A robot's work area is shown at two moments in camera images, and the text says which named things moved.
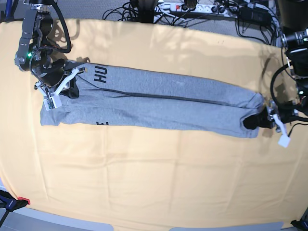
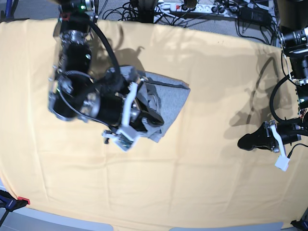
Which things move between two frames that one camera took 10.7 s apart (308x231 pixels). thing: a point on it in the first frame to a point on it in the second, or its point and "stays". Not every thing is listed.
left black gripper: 53,73 to 110,104
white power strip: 181,7 stays
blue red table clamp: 10,202 stays
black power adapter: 255,16 stays
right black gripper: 286,111 to 263,136
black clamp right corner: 302,224 stays
